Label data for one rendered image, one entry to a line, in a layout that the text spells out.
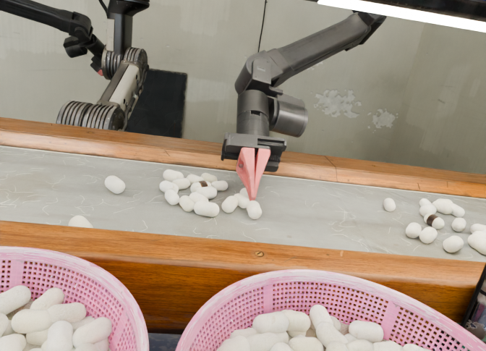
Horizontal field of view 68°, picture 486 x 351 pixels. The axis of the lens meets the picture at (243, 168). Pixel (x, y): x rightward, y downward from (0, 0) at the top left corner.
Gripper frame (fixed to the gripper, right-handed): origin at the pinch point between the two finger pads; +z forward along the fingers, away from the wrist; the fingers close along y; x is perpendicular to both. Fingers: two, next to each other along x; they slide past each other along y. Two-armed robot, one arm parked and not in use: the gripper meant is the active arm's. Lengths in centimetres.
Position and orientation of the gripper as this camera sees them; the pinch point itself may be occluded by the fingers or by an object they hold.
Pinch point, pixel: (252, 195)
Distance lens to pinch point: 55.7
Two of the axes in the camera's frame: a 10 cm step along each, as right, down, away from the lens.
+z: -0.1, 8.5, -5.3
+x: -1.6, 5.2, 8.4
